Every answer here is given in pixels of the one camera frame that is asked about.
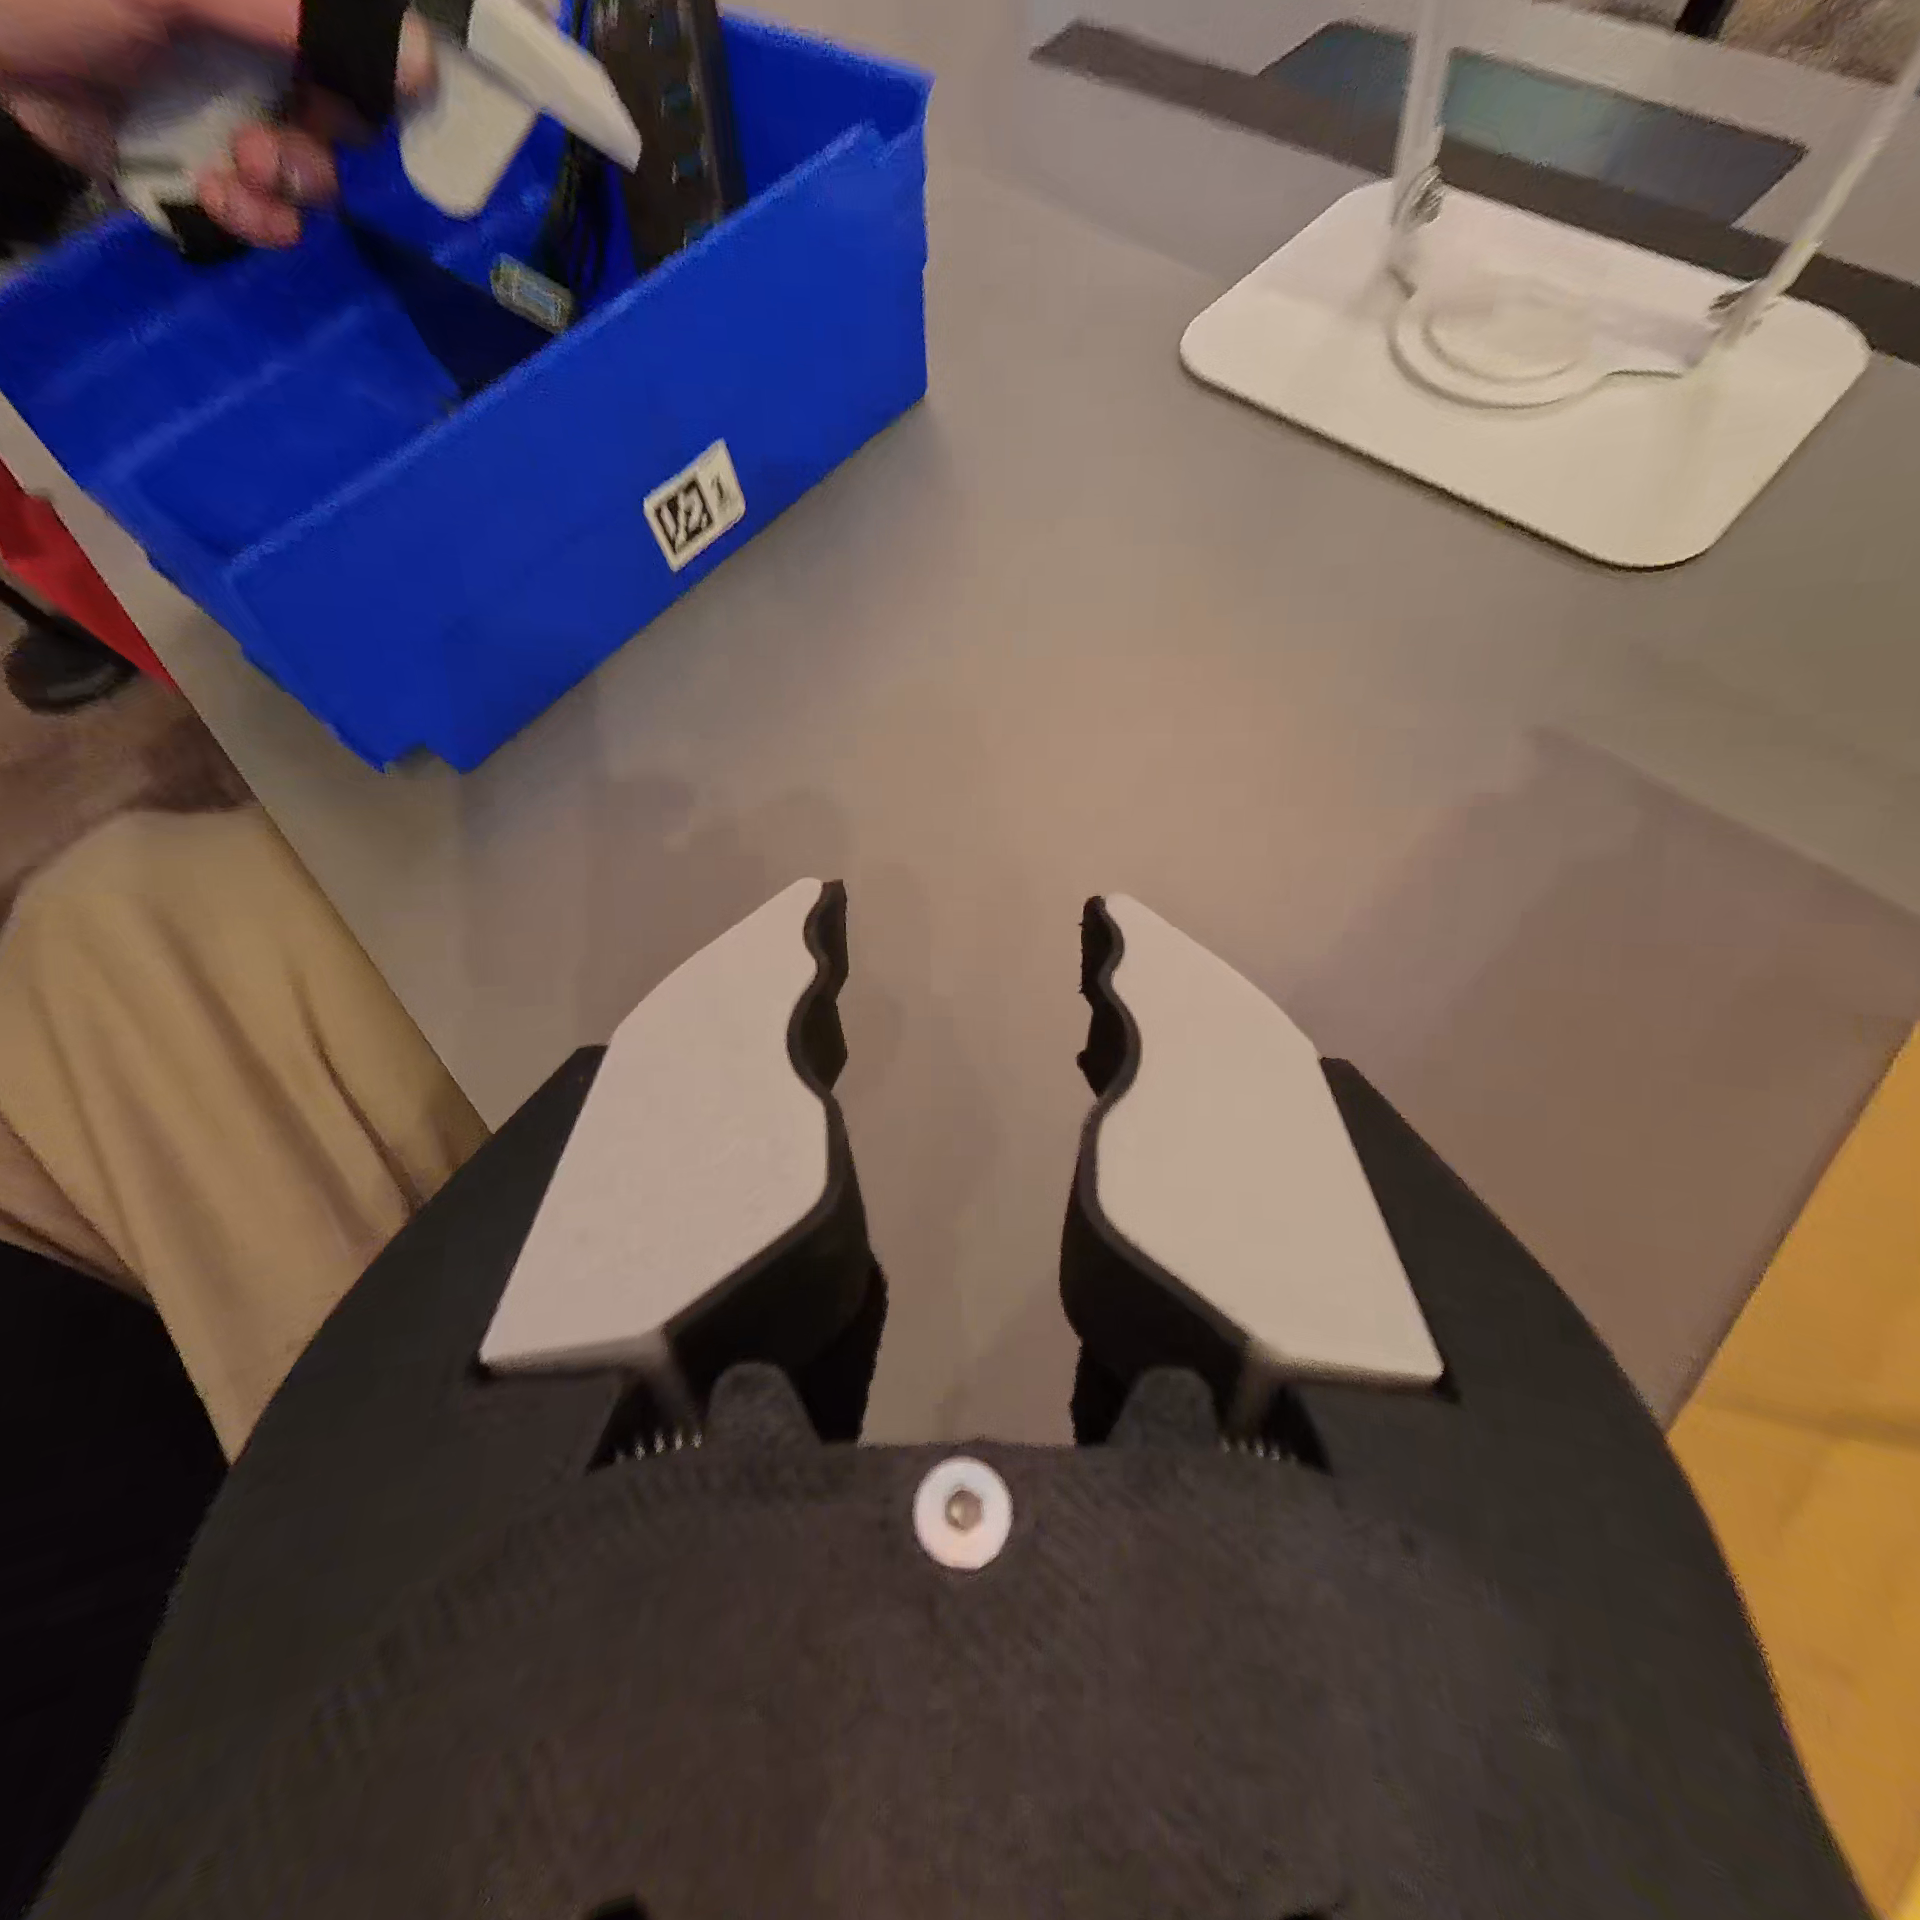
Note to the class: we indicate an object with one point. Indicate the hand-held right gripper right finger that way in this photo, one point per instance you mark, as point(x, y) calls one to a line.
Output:
point(1259, 1184)

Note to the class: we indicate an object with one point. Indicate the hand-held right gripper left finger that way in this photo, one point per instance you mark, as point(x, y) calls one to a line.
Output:
point(675, 1170)

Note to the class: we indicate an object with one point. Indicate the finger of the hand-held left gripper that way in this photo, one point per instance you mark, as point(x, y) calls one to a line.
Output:
point(465, 142)
point(555, 76)

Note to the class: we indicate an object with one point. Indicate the black multi-port USB hub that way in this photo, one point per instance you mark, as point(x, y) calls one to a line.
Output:
point(675, 135)

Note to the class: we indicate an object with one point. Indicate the blue plastic bin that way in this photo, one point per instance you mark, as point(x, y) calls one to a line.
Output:
point(494, 630)

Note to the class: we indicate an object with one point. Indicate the person's left hand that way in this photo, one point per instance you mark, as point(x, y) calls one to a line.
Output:
point(277, 173)

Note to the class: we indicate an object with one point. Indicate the person's beige trouser leg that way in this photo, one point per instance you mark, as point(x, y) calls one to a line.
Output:
point(180, 1080)

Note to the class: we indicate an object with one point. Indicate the red floor bin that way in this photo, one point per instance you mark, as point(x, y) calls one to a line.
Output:
point(59, 578)

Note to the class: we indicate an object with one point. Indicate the yellow plastic bin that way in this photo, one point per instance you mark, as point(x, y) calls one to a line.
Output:
point(1829, 1501)

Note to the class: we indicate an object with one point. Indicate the person's black jacket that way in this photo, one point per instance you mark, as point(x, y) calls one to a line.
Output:
point(76, 1575)

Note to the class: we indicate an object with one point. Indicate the white and clear board stand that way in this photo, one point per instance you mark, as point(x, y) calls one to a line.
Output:
point(1621, 464)

